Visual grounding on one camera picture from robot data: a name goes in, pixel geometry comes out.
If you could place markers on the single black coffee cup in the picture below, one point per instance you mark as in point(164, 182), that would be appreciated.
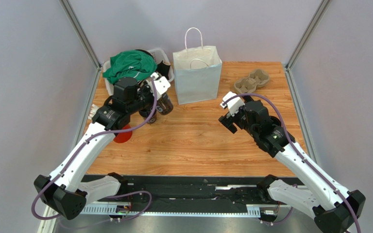
point(164, 105)

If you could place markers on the red cup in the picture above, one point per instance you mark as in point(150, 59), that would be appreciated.
point(123, 137)

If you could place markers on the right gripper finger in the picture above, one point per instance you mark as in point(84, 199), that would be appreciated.
point(232, 128)
point(226, 120)

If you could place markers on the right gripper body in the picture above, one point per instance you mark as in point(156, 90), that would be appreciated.
point(228, 122)

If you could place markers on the white paper bag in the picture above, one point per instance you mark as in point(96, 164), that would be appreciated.
point(197, 72)

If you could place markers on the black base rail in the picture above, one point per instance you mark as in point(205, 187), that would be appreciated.
point(194, 194)

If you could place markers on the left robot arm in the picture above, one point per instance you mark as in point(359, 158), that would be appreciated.
point(130, 106)

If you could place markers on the green cloth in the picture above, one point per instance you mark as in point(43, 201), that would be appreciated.
point(131, 63)

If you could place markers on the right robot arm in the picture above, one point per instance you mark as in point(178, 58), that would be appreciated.
point(333, 207)

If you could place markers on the white plastic basket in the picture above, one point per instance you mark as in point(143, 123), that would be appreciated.
point(109, 86)

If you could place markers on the black cloth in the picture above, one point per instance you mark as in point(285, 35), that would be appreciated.
point(161, 59)

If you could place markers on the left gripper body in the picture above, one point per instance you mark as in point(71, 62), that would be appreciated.
point(145, 98)

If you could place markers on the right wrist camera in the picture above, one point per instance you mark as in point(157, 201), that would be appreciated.
point(232, 102)

